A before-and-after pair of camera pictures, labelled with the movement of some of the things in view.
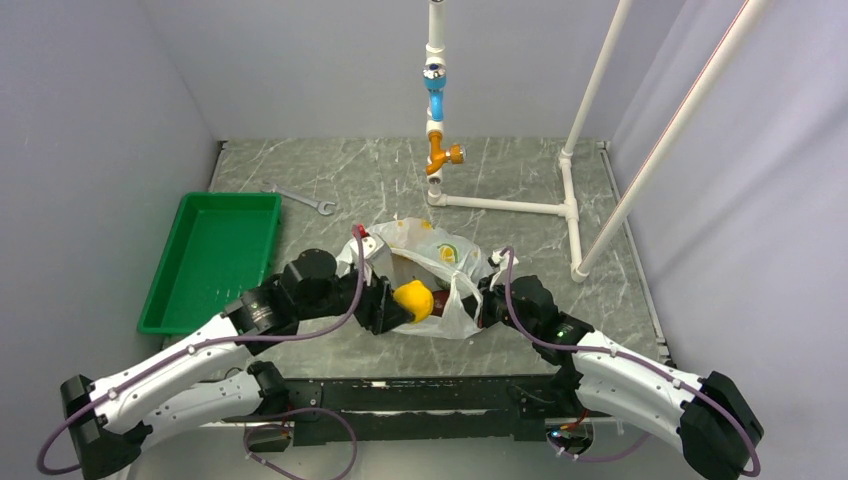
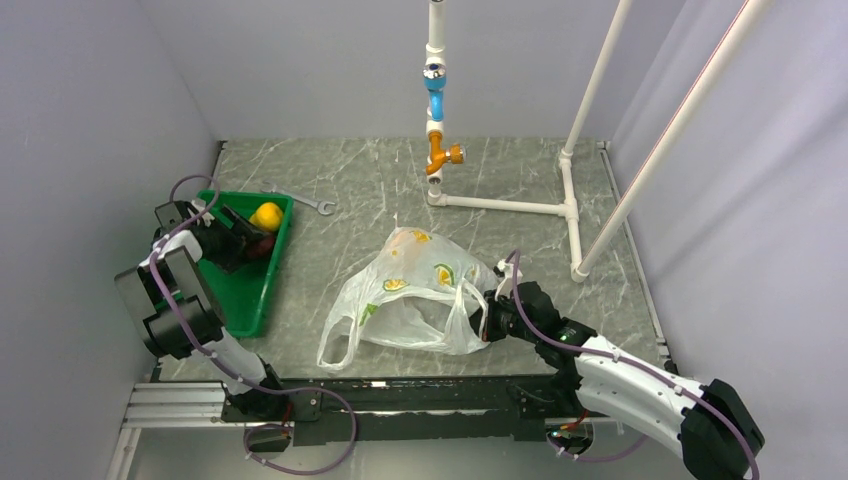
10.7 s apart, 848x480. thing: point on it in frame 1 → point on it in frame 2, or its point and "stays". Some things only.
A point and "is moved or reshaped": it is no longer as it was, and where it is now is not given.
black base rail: (422, 410) stays
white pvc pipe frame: (435, 54) stays
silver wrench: (320, 205) stays
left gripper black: (378, 312) → (239, 236)
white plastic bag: (452, 266) is moved or reshaped
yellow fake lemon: (416, 298) → (268, 217)
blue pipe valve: (435, 78) stays
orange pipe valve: (438, 156) stays
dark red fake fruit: (440, 298) → (263, 246)
